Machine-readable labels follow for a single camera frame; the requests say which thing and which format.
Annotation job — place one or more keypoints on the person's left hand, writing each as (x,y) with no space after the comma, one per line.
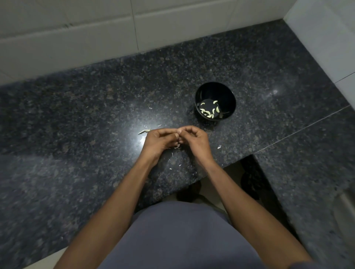
(155,145)

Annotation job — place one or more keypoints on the person's right hand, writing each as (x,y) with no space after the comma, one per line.
(197,144)

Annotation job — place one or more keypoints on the person's left fingers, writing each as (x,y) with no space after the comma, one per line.
(167,133)

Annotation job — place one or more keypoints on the person's right fingers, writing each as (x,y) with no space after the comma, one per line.
(188,132)

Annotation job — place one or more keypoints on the garlic clove being peeled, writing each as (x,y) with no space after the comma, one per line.
(177,146)

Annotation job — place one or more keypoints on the person's right forearm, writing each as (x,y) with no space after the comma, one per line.
(249,216)

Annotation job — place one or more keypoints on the person's left forearm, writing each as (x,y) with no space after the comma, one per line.
(111,216)

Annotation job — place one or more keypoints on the scattered garlic peel scraps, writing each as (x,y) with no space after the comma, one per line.
(180,162)

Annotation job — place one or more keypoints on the pile of peeled garlic cloves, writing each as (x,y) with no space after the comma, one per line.
(211,110)

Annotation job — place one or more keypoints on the black bowl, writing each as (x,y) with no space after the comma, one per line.
(226,95)

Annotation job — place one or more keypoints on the grey shirt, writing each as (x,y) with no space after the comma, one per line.
(180,238)

